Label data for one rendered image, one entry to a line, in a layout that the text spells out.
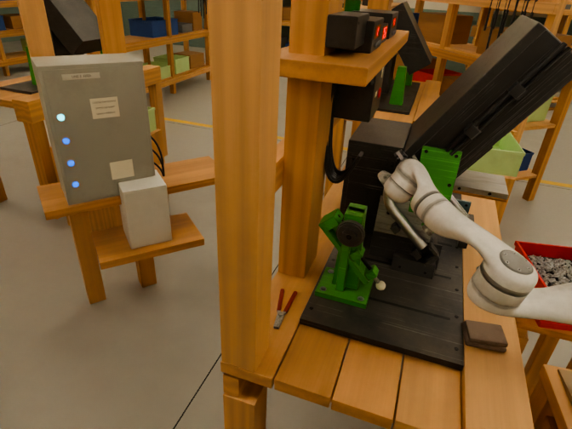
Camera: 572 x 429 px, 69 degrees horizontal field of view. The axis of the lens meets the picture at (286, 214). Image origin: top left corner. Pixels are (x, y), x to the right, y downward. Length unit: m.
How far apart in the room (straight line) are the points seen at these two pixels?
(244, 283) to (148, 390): 1.38
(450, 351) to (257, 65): 0.84
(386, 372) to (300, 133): 0.63
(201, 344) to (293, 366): 1.31
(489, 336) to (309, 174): 0.62
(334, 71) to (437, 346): 0.72
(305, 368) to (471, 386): 0.39
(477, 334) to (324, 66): 0.76
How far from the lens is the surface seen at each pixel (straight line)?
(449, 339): 1.21
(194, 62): 7.78
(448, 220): 0.90
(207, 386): 2.17
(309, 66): 0.98
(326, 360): 1.10
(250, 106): 0.71
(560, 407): 1.26
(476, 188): 1.50
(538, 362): 2.04
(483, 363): 1.19
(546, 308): 0.92
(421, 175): 0.98
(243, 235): 0.82
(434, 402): 1.09
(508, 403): 1.13
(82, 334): 2.55
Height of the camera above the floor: 1.70
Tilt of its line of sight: 29 degrees down
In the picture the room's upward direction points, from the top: 3 degrees clockwise
